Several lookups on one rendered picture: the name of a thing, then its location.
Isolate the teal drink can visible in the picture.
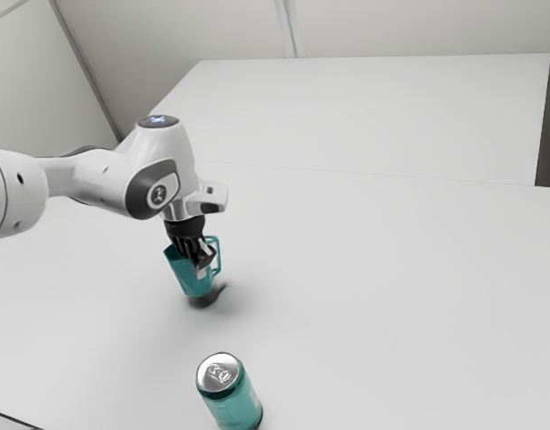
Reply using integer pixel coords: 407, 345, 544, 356
194, 351, 263, 429

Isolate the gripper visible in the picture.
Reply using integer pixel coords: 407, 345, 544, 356
164, 215, 219, 271

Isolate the teal faceted mug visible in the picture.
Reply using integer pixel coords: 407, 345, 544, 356
162, 235, 224, 297

